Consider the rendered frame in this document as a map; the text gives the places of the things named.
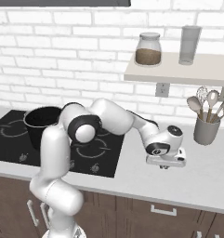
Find black pot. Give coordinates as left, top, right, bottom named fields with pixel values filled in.
left=22, top=105, right=64, bottom=152

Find white drawer handle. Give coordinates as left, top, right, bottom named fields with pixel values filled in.
left=150, top=204, right=178, bottom=218

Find beige wall shelf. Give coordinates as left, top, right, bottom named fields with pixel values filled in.
left=123, top=51, right=224, bottom=88

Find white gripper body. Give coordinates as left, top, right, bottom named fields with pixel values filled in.
left=145, top=154, right=187, bottom=168

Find brown drawer front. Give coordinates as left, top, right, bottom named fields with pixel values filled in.
left=131, top=198, right=208, bottom=238

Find slotted wooden spoon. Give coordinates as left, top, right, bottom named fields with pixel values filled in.
left=205, top=89, right=221, bottom=124

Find tall clear glass container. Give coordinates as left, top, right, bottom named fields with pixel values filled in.
left=178, top=25, right=204, bottom=66

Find metal whisk with wooden handle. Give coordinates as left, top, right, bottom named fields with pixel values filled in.
left=195, top=86, right=209, bottom=121

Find brown cupboard door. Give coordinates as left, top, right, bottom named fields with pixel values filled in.
left=0, top=174, right=43, bottom=238
left=38, top=189, right=117, bottom=238

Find grey wall socket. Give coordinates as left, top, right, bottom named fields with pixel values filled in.
left=154, top=82, right=171, bottom=99

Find glass jar with brown contents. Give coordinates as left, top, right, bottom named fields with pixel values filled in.
left=134, top=32, right=163, bottom=67

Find grey utensil holder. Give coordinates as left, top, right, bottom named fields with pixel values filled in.
left=192, top=115, right=222, bottom=147

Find black hob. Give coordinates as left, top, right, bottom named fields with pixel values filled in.
left=0, top=109, right=126, bottom=179

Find dark grey extractor hood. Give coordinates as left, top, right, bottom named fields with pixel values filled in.
left=0, top=0, right=132, bottom=8

